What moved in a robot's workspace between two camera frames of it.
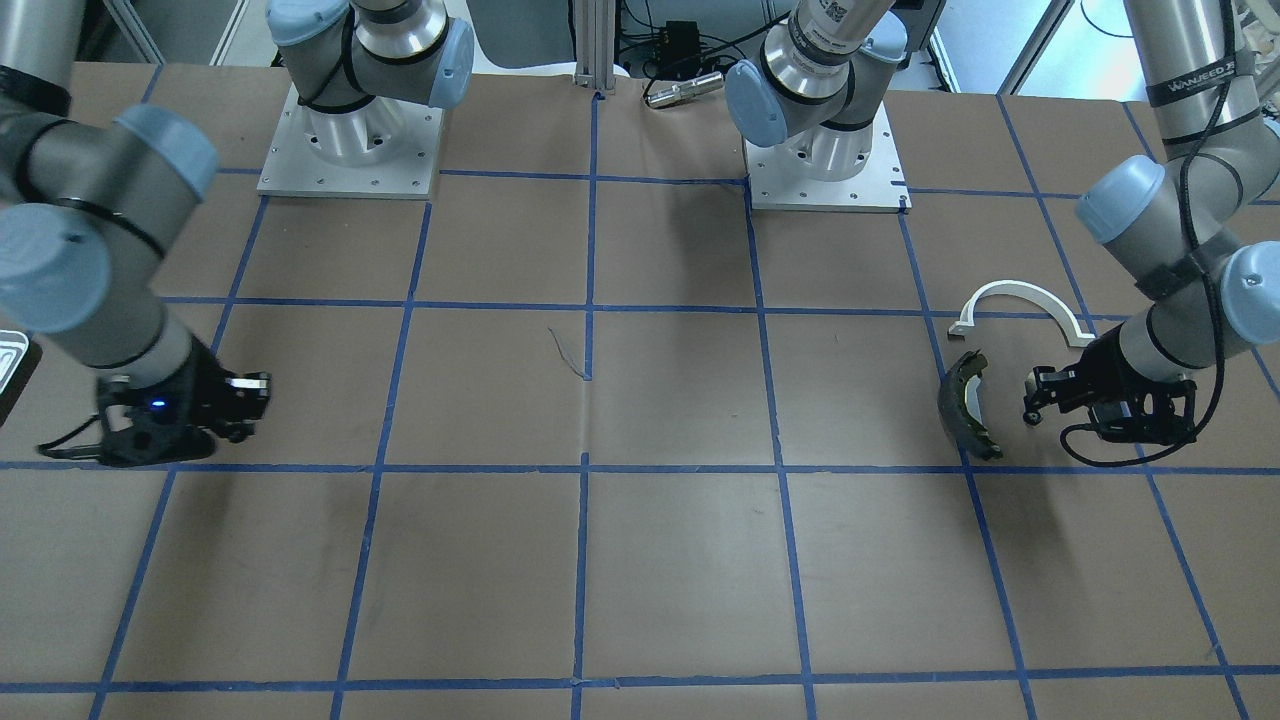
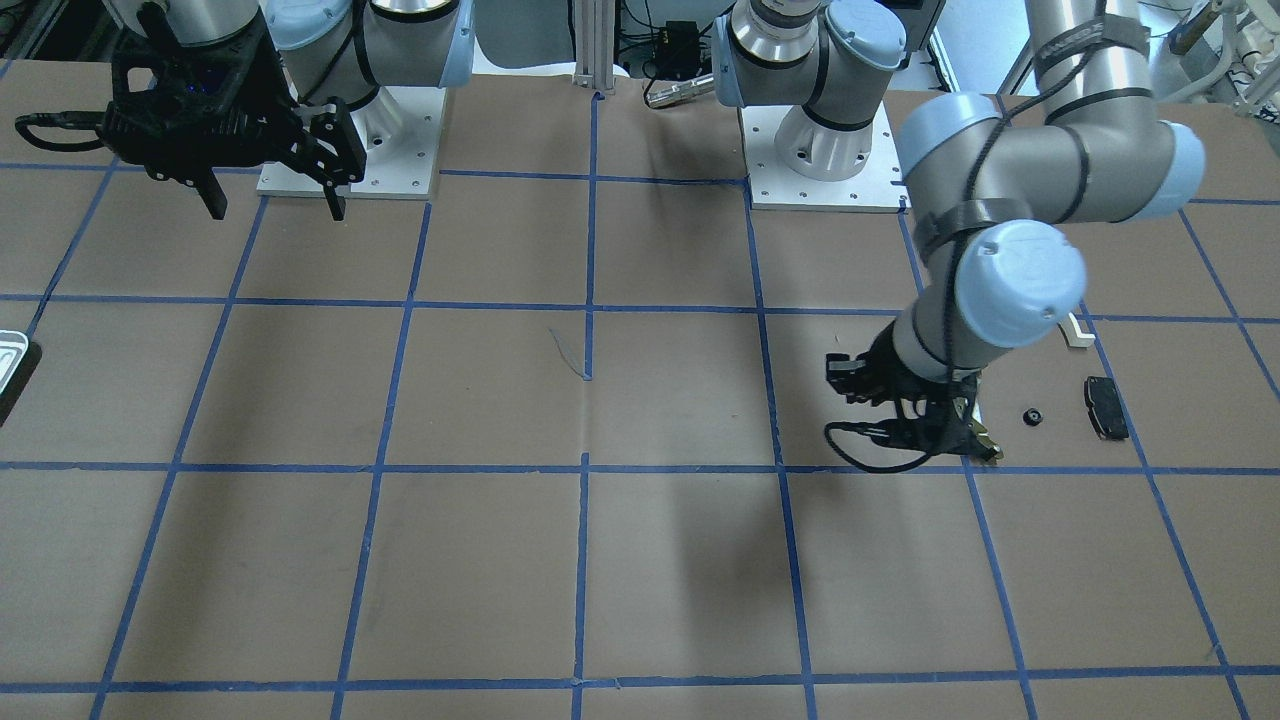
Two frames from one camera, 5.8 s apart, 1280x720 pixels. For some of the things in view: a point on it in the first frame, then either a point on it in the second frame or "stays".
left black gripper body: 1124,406 to 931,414
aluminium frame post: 595,44 stays
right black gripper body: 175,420 to 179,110
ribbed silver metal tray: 13,347 stays
